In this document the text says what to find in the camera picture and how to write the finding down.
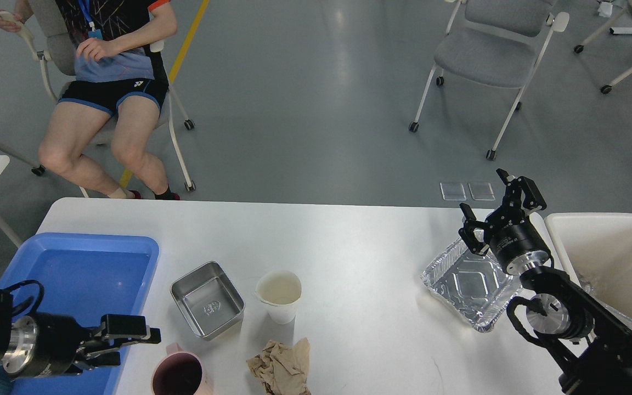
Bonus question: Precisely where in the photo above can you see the white paper cup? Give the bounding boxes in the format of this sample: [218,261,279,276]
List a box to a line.
[254,270,302,325]

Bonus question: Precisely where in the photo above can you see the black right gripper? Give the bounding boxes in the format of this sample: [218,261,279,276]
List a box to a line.
[458,168,551,275]

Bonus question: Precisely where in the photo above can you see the person in patterned shirt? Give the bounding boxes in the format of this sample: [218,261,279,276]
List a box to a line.
[0,0,180,200]

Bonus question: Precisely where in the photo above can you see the left floor outlet cover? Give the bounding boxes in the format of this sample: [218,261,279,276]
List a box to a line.
[439,182,467,201]

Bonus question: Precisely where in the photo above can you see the aluminium foil tray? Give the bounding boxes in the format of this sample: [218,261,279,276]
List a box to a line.
[420,238,522,333]

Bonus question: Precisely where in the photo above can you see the square stainless steel tray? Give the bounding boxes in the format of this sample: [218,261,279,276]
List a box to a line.
[170,262,245,341]

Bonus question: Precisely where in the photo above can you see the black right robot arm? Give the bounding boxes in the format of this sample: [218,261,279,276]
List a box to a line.
[459,168,632,394]

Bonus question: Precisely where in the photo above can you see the pink ceramic mug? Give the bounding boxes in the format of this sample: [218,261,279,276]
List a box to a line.
[151,343,214,394]

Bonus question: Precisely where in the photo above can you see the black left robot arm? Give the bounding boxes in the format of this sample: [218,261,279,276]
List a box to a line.
[0,280,161,379]

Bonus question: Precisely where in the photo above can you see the floor outlet cover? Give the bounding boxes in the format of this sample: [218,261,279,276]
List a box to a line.
[467,182,495,201]
[439,182,467,201]

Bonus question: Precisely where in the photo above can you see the white plastic bin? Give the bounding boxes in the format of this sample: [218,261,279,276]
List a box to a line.
[545,213,632,318]

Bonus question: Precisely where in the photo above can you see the foil tray in bin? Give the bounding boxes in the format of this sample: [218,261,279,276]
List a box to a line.
[577,274,632,330]

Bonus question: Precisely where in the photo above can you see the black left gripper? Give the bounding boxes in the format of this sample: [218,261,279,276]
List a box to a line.
[2,313,161,379]

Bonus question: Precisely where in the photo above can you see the crumpled brown paper napkin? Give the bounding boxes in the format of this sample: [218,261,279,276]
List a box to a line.
[246,337,311,394]

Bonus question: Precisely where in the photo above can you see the grey chair right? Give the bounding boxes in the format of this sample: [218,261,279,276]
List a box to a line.
[408,1,570,161]

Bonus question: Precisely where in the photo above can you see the blue plastic tray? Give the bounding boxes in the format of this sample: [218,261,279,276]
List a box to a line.
[0,233,160,394]

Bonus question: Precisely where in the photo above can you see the right floor outlet cover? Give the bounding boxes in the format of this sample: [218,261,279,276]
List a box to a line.
[467,182,495,201]

